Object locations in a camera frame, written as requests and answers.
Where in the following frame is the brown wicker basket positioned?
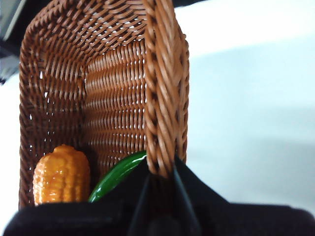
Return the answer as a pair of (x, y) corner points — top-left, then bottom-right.
(18, 0), (190, 212)

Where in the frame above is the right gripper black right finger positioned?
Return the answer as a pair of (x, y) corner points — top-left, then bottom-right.
(173, 155), (315, 236)

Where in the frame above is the green cucumber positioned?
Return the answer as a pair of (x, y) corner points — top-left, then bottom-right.
(88, 150), (148, 203)

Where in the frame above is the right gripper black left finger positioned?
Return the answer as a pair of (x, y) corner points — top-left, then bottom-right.
(2, 159), (151, 236)

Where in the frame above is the orange corn cob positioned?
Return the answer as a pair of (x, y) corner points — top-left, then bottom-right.
(32, 144), (92, 206)

